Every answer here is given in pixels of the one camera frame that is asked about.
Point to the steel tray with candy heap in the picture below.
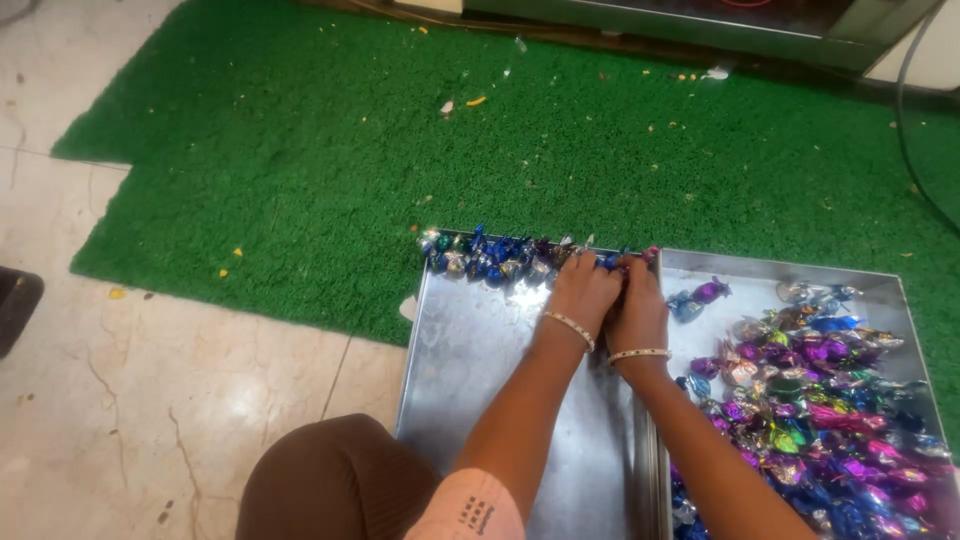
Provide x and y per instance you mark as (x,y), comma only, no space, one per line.
(720,322)

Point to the person's left fingers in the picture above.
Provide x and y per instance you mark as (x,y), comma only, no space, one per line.
(600,261)

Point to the person's left hand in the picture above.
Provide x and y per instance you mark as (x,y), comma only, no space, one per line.
(581,294)

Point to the steel tray with candy row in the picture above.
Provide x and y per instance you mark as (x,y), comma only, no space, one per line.
(495,390)

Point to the heap of foil-wrapped candies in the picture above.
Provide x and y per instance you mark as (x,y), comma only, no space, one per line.
(817,420)

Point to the dark object at floor edge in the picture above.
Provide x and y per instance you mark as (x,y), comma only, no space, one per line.
(16,307)

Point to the person's right fingers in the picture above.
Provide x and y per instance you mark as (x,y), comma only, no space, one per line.
(637,266)

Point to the steel counter base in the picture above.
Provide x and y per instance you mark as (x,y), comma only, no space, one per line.
(675,26)

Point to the row of foil-wrapped candies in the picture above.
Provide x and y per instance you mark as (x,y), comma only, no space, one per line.
(487,259)

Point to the blue foil-wrapped candy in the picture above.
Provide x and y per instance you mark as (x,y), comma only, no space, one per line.
(683,306)

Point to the purple foil-wrapped candy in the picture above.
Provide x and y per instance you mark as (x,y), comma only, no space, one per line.
(710,290)

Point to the person's brown trouser leg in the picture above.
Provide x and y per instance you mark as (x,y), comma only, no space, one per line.
(334,484)

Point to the person's right hand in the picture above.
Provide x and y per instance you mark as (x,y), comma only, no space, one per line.
(639,307)

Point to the green artificial grass mat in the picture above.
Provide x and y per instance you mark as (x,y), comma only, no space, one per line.
(375,165)

